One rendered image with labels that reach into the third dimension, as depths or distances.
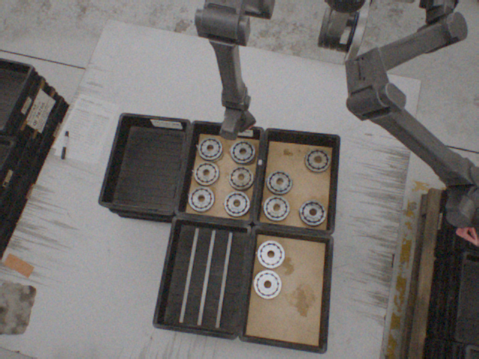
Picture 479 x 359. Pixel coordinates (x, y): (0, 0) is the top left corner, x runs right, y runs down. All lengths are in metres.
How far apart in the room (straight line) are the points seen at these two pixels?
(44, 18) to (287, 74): 2.10
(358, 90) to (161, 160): 0.99
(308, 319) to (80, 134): 1.30
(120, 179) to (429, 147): 1.18
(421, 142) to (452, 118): 1.88
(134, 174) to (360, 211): 0.97
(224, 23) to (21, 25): 2.80
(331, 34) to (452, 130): 1.53
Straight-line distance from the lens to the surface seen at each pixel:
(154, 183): 1.66
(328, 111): 1.90
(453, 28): 1.21
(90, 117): 2.03
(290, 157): 1.64
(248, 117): 1.35
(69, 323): 1.84
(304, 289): 1.54
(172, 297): 1.57
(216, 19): 0.85
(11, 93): 2.57
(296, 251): 1.55
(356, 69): 0.94
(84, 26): 3.32
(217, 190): 1.60
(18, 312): 1.93
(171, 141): 1.71
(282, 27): 3.03
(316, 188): 1.61
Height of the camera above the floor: 2.36
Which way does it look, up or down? 72 degrees down
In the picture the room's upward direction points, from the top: 9 degrees counter-clockwise
